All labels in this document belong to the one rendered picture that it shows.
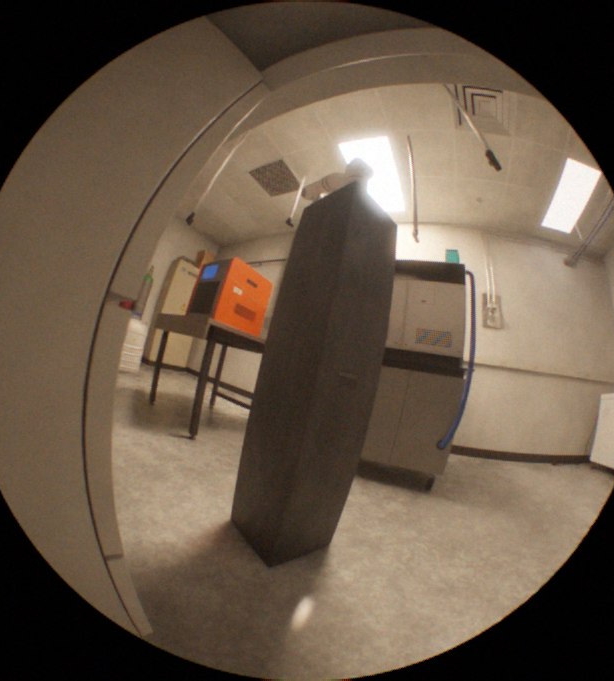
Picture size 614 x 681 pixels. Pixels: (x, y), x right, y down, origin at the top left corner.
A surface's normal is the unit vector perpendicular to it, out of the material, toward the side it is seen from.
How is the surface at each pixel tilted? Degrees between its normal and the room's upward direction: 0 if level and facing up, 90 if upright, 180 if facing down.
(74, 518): 90
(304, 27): 180
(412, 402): 90
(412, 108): 180
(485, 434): 90
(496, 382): 90
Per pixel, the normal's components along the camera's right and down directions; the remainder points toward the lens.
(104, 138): 0.86, 0.12
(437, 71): -0.22, 0.96
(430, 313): -0.45, -0.23
